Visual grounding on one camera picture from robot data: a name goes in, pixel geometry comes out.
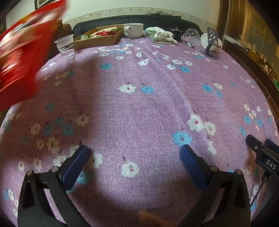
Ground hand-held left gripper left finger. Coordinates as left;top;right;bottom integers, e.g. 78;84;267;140
18;144;91;227

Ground clear plastic cup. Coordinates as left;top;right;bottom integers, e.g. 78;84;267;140
54;34;75;58

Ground brown cardboard box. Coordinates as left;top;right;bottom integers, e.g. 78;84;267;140
73;25;125;50

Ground dark tangled cables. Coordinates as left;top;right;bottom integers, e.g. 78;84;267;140
145;11;181;17

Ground white and green cloth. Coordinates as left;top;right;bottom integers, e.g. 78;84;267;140
144;26;177;43

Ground person's left hand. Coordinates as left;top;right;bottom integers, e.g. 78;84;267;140
138;211;175;227

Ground black leather sofa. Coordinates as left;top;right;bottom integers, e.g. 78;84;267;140
72;15;201;38

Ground white jar red label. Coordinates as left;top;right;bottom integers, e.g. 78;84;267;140
200;33;223;53

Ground framed wall painting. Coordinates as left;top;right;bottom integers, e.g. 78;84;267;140
34;0;47;10

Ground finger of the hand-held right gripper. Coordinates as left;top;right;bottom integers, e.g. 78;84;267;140
264;138;279;156
246;134;265;155

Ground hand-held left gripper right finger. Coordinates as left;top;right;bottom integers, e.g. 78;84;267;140
179;144;251;227

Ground wooden display cabinet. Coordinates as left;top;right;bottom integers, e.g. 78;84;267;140
218;0;279;88

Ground white ceramic mug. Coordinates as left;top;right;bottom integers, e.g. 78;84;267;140
123;23;144;39

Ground black slotted spatula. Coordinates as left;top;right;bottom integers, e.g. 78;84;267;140
192;27;218;60

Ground brown armchair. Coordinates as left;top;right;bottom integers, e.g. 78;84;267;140
55;20;72;38

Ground red cardboard tray box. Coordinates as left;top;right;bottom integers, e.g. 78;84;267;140
0;0;67;111

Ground black pouch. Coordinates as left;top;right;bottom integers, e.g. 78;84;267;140
169;27;183;42

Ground purple floral tablecloth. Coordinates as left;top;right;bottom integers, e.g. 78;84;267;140
0;33;279;227

